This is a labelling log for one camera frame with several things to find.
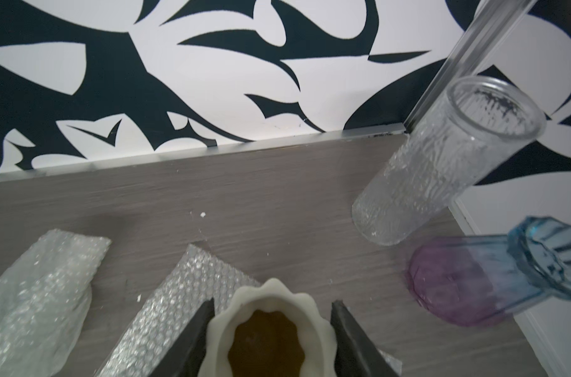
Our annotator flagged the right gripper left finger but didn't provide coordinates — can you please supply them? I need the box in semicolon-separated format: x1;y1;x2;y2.
150;298;215;377

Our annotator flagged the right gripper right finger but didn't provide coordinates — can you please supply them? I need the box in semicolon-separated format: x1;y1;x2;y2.
330;300;398;377

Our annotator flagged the bubble wrap sheet around vase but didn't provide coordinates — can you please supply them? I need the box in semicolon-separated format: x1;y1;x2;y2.
99;245;402;376

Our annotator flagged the white vase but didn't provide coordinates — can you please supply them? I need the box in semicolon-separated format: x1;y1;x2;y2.
198;278;337;376

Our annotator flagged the purple blue glass vase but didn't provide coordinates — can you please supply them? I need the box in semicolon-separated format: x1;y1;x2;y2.
405;217;571;327

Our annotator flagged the bubble wrap bundle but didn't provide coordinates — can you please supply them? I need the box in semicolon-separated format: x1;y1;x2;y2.
0;229;112;376

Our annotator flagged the clear glass vase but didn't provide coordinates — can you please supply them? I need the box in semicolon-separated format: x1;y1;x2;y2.
352;75;546;246

